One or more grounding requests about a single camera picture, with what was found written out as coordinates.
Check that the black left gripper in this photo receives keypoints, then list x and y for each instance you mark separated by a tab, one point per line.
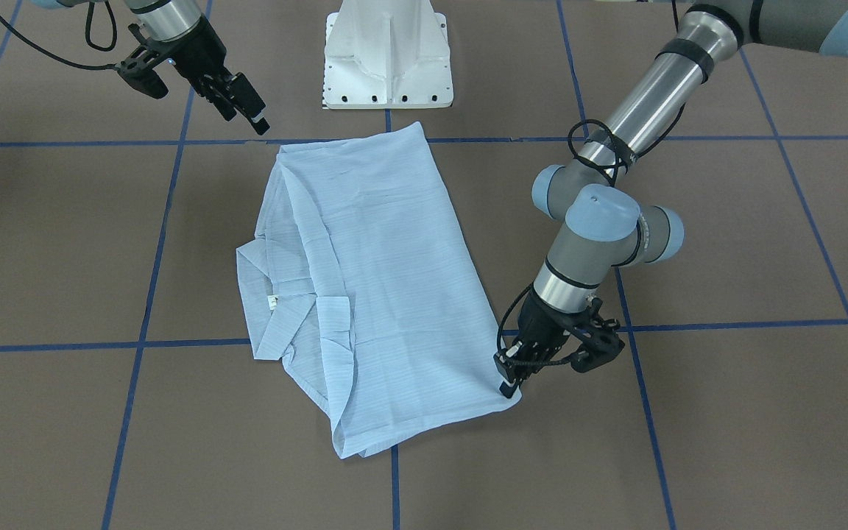
543	319

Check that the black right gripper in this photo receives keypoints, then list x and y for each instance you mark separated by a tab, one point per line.
196	51

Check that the light blue button shirt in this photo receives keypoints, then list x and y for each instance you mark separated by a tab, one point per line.
358	280

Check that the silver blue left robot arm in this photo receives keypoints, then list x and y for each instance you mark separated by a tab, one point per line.
602	227

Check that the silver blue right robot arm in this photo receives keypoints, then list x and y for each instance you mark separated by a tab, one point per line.
178	32

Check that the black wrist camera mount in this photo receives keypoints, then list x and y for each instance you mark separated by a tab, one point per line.
598	338

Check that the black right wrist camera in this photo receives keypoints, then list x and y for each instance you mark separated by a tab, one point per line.
138	68

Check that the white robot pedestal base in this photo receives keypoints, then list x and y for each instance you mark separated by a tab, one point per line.
387	55

